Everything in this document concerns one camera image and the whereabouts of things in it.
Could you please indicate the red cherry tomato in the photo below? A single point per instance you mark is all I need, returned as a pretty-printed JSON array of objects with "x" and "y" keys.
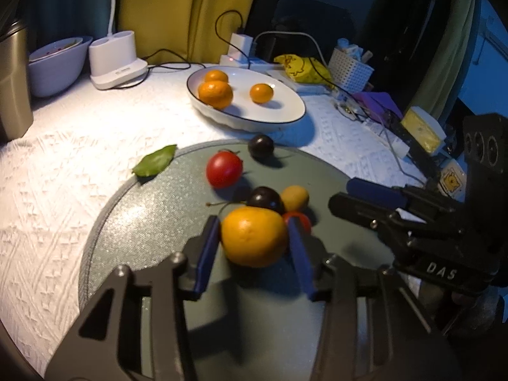
[
  {"x": 224, "y": 169},
  {"x": 301, "y": 217}
]

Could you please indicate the large orange mandarin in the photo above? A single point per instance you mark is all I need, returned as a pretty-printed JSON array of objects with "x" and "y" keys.
[{"x": 253, "y": 236}]

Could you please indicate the yellow duck bag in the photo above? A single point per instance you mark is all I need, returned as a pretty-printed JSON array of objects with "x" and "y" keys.
[{"x": 304, "y": 70}]

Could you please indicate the white charger plug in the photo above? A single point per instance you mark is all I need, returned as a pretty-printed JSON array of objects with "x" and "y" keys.
[{"x": 240, "y": 46}]

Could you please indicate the yellow curtain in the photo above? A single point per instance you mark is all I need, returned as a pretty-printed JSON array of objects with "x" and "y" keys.
[{"x": 194, "y": 29}]

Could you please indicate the small orange kumquat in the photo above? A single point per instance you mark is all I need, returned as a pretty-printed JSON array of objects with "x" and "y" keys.
[{"x": 261, "y": 93}]

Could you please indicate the white desk lamp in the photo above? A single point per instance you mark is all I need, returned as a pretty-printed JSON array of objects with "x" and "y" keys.
[{"x": 114, "y": 63}]

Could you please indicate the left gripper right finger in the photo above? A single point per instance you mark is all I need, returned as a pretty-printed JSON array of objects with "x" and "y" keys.
[{"x": 373, "y": 327}]

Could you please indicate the small mandarin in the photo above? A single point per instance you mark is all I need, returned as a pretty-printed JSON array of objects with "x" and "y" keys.
[{"x": 216, "y": 75}]

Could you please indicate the purple cloth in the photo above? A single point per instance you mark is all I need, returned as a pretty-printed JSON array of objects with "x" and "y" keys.
[{"x": 378, "y": 103}]

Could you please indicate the dark cherry with stem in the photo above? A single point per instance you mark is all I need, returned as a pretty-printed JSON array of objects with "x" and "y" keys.
[{"x": 262, "y": 197}]

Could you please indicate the steel tumbler cup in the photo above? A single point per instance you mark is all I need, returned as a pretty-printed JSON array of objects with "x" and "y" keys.
[{"x": 16, "y": 111}]

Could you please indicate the grey round placemat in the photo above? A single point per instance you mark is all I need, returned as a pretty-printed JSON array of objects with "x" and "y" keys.
[{"x": 251, "y": 323}]

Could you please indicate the yellow sponge box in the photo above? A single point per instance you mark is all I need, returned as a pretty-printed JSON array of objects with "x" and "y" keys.
[{"x": 425, "y": 129}]

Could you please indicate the brown-green round fruit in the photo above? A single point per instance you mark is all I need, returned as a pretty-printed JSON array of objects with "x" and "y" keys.
[{"x": 295, "y": 198}]

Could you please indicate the white oval plate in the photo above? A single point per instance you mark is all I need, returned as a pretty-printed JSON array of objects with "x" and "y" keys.
[{"x": 284, "y": 109}]

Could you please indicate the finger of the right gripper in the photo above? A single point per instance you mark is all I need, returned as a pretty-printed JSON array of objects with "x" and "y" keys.
[
  {"x": 394, "y": 231},
  {"x": 409, "y": 198}
]

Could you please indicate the white perforated basket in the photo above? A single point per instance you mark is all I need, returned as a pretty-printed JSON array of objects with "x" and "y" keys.
[{"x": 349, "y": 67}]

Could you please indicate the green leaf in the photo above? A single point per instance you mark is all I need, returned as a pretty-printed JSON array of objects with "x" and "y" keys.
[{"x": 156, "y": 162}]

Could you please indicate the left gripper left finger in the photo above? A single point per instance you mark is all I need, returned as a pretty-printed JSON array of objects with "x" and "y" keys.
[{"x": 104, "y": 343}]

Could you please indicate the lavender bowl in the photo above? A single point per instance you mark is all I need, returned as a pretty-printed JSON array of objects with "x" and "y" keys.
[{"x": 55, "y": 67}]

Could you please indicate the white power strip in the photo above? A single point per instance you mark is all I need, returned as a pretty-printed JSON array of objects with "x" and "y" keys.
[{"x": 255, "y": 64}]

